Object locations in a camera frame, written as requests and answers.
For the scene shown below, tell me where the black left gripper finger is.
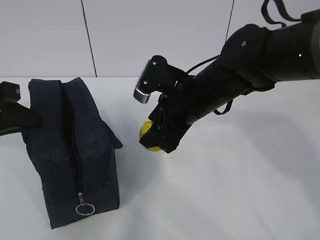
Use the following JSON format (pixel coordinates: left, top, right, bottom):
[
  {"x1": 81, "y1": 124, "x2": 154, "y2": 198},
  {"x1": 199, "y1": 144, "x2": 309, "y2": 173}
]
[
  {"x1": 0, "y1": 127, "x2": 23, "y2": 137},
  {"x1": 6, "y1": 102, "x2": 43, "y2": 128}
]

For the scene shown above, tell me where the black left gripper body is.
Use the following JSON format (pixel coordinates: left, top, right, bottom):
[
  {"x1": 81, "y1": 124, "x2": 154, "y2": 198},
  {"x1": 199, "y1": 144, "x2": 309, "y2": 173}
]
[{"x1": 0, "y1": 81, "x2": 21, "y2": 130}]

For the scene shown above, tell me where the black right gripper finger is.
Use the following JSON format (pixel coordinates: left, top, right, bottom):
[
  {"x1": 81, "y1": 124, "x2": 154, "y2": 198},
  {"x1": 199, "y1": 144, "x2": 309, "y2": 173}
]
[
  {"x1": 159, "y1": 119, "x2": 191, "y2": 153},
  {"x1": 139, "y1": 103, "x2": 165, "y2": 148}
]

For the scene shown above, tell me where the dark blue fabric bag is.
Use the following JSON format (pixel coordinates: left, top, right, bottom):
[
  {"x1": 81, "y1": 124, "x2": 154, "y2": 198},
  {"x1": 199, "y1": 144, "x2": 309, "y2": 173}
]
[{"x1": 22, "y1": 78, "x2": 123, "y2": 229}]

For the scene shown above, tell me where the yellow lemon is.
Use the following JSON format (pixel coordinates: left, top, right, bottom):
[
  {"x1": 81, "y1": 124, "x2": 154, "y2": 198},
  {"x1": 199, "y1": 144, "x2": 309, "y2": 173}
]
[{"x1": 139, "y1": 120, "x2": 162, "y2": 152}]

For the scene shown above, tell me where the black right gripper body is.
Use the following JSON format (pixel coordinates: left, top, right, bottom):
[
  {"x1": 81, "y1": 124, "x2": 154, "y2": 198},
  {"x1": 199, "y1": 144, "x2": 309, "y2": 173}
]
[{"x1": 158, "y1": 72, "x2": 233, "y2": 125}]

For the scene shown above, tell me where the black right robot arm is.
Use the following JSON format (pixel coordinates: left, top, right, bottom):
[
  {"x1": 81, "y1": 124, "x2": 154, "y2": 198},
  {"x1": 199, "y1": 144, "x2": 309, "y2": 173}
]
[{"x1": 133, "y1": 10, "x2": 320, "y2": 153}]

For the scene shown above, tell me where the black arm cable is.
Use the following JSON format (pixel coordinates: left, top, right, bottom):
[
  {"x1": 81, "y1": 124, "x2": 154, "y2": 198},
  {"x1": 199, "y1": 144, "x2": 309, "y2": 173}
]
[{"x1": 213, "y1": 98, "x2": 233, "y2": 116}]

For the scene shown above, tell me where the silver zipper pull ring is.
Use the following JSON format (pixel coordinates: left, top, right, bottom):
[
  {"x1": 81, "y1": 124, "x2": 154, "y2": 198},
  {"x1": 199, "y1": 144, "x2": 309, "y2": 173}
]
[{"x1": 75, "y1": 191, "x2": 96, "y2": 216}]

